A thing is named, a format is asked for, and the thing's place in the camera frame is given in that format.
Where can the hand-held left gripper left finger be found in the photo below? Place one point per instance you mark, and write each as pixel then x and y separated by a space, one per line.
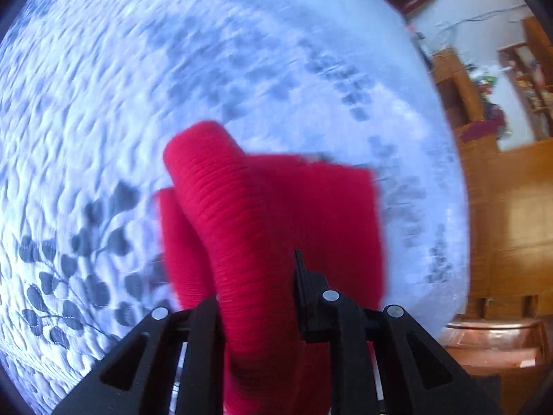
pixel 203 326

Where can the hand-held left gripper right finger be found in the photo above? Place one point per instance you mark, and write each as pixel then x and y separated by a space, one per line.
pixel 309 302

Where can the red knit sweater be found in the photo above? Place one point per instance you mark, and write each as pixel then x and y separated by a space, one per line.
pixel 259 224

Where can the wooden dresser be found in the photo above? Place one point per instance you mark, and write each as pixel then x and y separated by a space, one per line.
pixel 510 224

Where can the grey floral quilted bedspread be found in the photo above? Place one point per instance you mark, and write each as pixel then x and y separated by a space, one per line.
pixel 108 116

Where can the magenta cloth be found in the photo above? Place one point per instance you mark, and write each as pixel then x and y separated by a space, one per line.
pixel 481 129

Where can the wooden shelf unit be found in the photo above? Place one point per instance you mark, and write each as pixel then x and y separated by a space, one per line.
pixel 529 78

